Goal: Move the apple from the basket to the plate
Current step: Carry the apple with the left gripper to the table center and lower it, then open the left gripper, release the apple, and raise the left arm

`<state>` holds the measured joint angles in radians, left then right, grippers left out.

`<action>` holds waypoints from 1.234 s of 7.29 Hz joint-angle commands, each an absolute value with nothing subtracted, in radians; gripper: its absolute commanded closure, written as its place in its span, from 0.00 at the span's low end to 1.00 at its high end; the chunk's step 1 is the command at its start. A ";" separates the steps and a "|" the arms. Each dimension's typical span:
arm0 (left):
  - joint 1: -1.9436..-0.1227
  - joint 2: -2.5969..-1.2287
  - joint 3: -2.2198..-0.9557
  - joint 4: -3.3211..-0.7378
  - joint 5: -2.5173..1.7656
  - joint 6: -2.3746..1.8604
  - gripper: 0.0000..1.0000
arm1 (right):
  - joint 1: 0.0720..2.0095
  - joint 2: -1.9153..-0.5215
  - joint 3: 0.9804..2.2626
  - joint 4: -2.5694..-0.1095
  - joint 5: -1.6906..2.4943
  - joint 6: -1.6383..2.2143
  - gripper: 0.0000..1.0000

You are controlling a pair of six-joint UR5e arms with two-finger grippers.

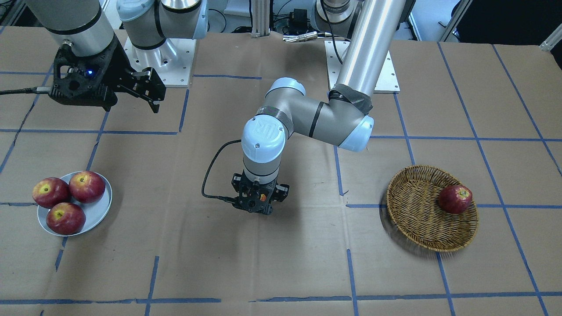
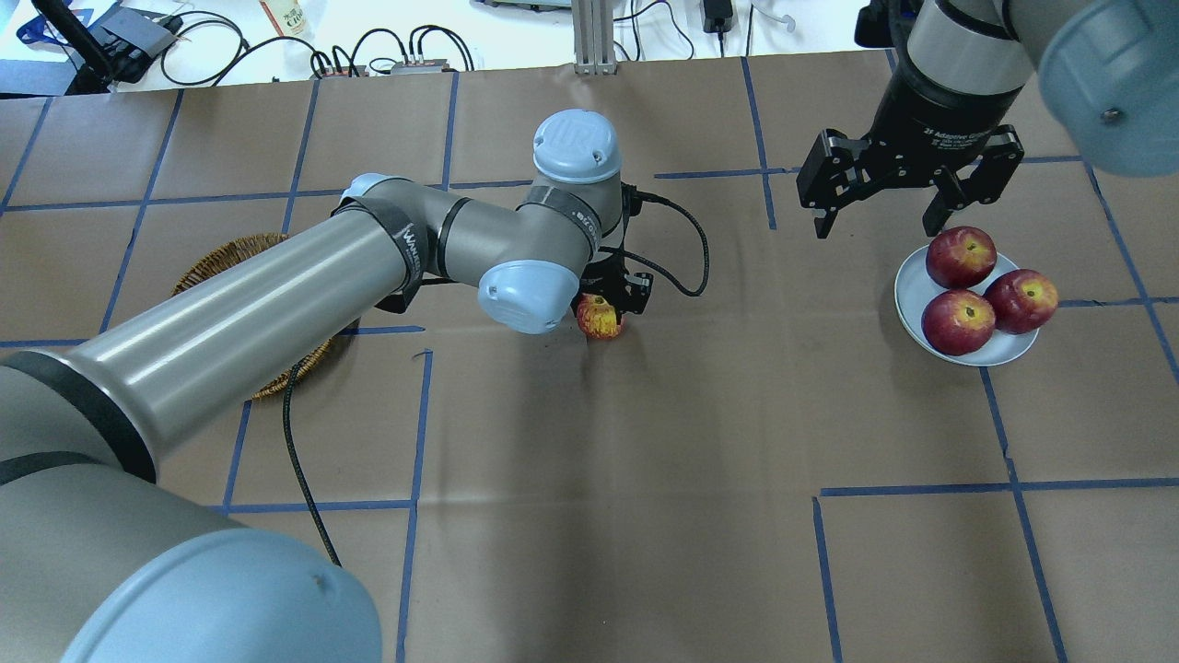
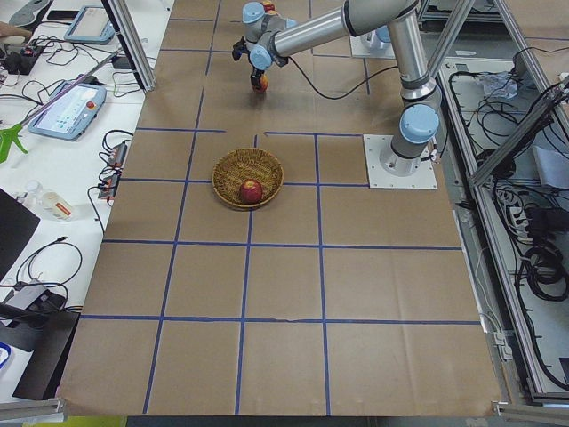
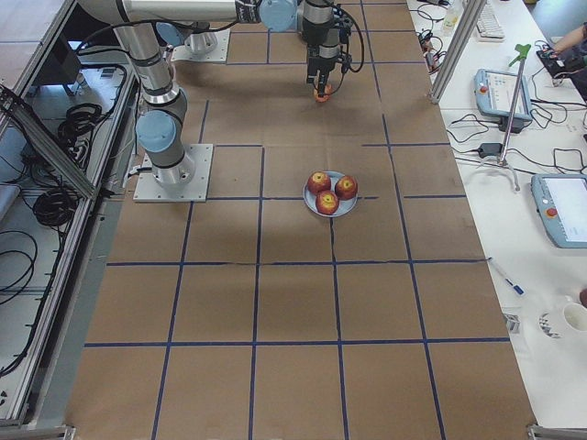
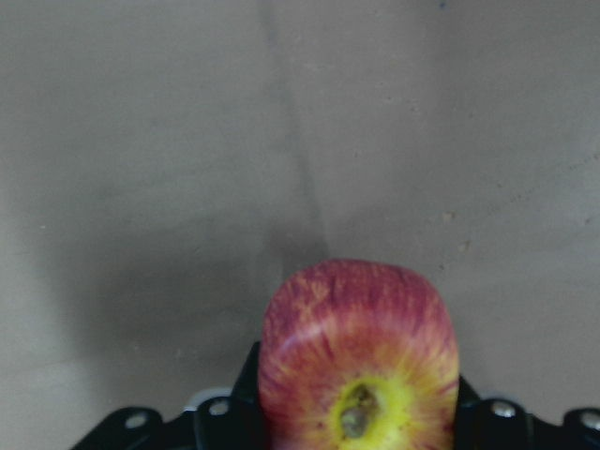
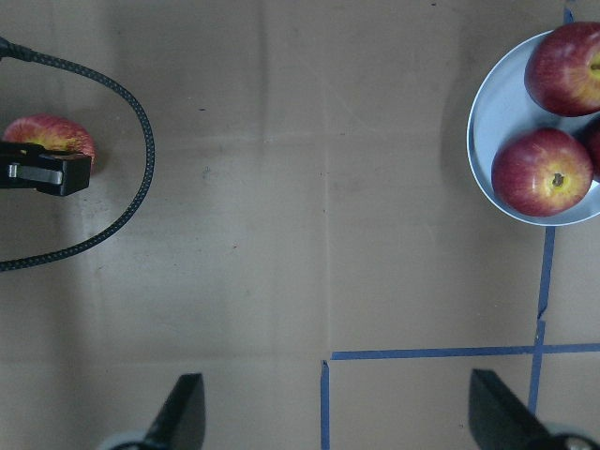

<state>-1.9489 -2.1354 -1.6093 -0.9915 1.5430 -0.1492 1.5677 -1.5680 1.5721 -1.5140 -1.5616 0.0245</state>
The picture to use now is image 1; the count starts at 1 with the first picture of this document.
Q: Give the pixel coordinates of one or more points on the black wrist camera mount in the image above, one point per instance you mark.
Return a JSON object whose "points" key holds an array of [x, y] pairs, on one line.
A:
{"points": [[251, 197]]}

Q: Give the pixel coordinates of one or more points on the red apple plate top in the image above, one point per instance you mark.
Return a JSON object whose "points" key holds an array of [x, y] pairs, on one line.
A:
{"points": [[87, 187]]}

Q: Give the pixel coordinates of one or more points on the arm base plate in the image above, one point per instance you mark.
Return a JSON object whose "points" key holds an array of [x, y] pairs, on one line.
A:
{"points": [[172, 61], [387, 81]]}

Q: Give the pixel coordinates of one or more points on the black power adapter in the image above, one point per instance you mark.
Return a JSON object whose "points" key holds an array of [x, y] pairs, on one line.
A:
{"points": [[298, 22]]}

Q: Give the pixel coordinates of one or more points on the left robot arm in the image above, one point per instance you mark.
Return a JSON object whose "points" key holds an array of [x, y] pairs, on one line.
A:
{"points": [[343, 120]]}

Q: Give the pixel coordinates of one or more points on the red apple plate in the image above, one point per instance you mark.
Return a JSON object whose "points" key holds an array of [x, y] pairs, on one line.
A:
{"points": [[51, 191], [87, 187], [66, 218]]}

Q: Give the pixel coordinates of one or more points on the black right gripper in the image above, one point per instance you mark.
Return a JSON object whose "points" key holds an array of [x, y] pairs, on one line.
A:
{"points": [[113, 66]]}

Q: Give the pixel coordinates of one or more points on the aluminium frame post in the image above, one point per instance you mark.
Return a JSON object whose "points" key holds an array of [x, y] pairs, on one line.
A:
{"points": [[260, 14]]}

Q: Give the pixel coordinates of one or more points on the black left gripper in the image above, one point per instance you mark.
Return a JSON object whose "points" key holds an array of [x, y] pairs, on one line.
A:
{"points": [[282, 191]]}

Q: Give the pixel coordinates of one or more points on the red apple plate bottom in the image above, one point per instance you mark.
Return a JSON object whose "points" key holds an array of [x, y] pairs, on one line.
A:
{"points": [[66, 218]]}

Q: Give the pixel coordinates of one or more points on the dark red apple in basket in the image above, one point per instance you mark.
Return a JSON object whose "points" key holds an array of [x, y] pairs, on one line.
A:
{"points": [[455, 199]]}

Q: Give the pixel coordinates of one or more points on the white plate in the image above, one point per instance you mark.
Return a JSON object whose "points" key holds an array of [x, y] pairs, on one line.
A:
{"points": [[95, 212]]}

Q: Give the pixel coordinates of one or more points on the woven wicker basket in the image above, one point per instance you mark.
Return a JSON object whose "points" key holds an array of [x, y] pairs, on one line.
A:
{"points": [[412, 204]]}

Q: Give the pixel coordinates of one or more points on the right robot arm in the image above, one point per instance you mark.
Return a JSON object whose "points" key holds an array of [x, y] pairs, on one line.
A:
{"points": [[92, 24]]}

